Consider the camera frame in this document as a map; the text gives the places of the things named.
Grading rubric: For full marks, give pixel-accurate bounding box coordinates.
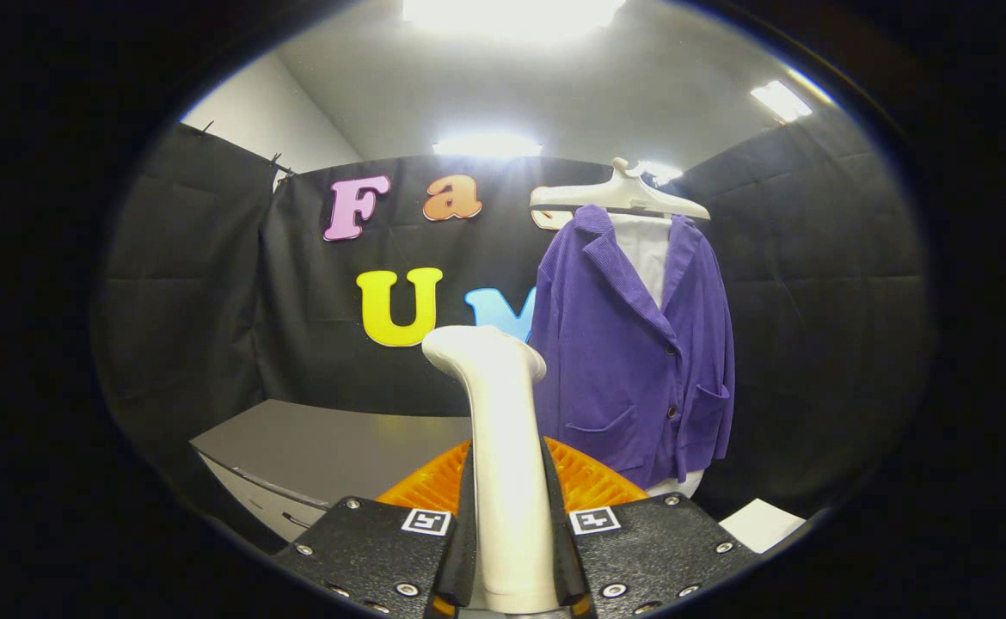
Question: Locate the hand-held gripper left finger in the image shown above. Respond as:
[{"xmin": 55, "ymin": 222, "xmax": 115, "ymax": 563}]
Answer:
[{"xmin": 275, "ymin": 440, "xmax": 478, "ymax": 619}]

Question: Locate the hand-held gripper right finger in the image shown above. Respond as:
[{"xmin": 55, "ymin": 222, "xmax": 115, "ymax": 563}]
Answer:
[{"xmin": 542, "ymin": 438, "xmax": 758, "ymax": 619}]

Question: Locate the purple corduroy jacket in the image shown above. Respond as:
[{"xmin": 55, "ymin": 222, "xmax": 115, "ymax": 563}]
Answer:
[{"xmin": 527, "ymin": 204, "xmax": 736, "ymax": 491}]

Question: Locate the white clothes hanger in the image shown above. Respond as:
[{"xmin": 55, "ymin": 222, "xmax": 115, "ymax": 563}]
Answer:
[{"xmin": 529, "ymin": 157, "xmax": 712, "ymax": 222}]

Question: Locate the white flat board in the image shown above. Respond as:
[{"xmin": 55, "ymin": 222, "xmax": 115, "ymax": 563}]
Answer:
[{"xmin": 718, "ymin": 499, "xmax": 807, "ymax": 554}]

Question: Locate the black backdrop cloth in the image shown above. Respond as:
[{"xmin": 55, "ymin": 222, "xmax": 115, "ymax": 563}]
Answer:
[
  {"xmin": 90, "ymin": 122, "xmax": 289, "ymax": 551},
  {"xmin": 671, "ymin": 107, "xmax": 934, "ymax": 521},
  {"xmin": 254, "ymin": 155, "xmax": 684, "ymax": 422}
]

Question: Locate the long ceiling light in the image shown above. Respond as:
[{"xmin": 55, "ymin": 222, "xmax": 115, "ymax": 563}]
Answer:
[{"xmin": 432, "ymin": 133, "xmax": 544, "ymax": 158}]

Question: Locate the twin-tube ceiling light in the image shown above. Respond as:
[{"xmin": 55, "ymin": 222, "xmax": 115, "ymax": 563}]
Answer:
[{"xmin": 750, "ymin": 80, "xmax": 813, "ymax": 123}]

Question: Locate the large ceiling light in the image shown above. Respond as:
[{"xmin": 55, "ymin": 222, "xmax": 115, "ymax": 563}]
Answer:
[{"xmin": 402, "ymin": 0, "xmax": 627, "ymax": 40}]

